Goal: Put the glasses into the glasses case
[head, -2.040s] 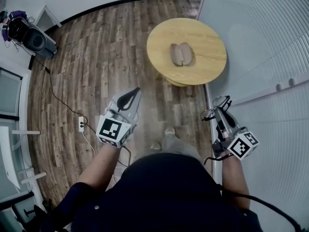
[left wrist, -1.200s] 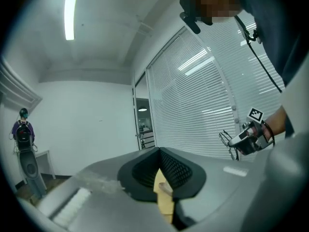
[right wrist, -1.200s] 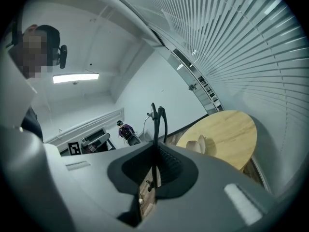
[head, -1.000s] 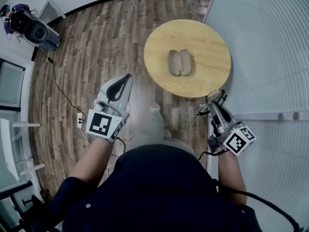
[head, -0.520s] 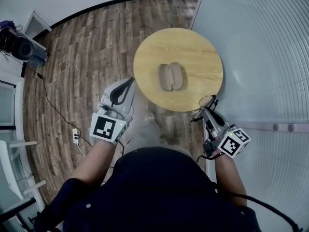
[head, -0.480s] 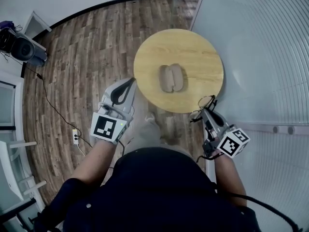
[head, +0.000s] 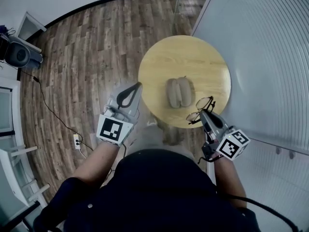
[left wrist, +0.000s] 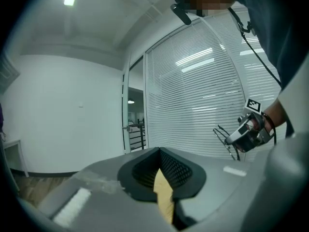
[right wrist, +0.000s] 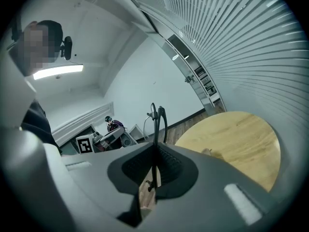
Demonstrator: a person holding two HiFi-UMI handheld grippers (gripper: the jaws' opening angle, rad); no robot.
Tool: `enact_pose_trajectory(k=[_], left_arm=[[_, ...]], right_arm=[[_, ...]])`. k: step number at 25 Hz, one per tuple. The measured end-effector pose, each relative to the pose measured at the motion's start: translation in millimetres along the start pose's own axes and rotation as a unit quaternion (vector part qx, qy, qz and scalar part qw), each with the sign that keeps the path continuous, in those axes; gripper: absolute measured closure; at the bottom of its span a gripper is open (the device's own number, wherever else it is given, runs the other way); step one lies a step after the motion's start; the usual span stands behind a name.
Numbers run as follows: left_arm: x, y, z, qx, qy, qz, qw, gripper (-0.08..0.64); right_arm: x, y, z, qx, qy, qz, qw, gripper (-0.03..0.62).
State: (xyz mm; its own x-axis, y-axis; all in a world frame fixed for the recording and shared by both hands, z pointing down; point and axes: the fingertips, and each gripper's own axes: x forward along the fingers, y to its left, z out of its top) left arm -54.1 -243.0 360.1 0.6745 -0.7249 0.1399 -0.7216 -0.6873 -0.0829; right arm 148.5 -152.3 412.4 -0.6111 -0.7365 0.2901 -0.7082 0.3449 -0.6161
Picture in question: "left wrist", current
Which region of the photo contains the small white table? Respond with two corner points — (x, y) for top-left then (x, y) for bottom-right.
(3, 139), (30, 178)

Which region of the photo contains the black stair railing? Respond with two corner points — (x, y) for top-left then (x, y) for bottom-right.
(127, 119), (147, 152)

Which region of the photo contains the black wristband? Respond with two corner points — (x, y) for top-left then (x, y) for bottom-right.
(261, 112), (276, 128)

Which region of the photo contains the white framed glass door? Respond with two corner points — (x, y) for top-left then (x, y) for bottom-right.
(121, 53), (147, 155)

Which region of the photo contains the person's right forearm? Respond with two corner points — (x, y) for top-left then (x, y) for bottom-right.
(262, 97), (291, 128)

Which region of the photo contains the ceiling air vent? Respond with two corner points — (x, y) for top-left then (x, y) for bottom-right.
(0, 53), (21, 93)

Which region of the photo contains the person's dark shirt torso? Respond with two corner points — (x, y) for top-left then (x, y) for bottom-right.
(226, 0), (309, 89)

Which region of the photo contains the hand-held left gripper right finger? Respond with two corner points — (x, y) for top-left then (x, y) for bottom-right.
(159, 146), (269, 232)

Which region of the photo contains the black head-worn camera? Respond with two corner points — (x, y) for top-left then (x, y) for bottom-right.
(170, 0), (193, 26)

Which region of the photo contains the round yellow wooden table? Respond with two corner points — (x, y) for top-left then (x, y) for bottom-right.
(153, 170), (175, 227)

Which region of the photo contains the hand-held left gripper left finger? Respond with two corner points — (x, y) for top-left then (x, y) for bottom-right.
(36, 146), (180, 232)

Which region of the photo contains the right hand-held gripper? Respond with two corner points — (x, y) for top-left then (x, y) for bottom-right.
(224, 98), (274, 154)

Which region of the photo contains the black head camera cable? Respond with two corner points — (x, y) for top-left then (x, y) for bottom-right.
(228, 6), (282, 87)

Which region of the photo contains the person's right hand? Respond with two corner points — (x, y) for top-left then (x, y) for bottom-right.
(247, 118), (259, 131)

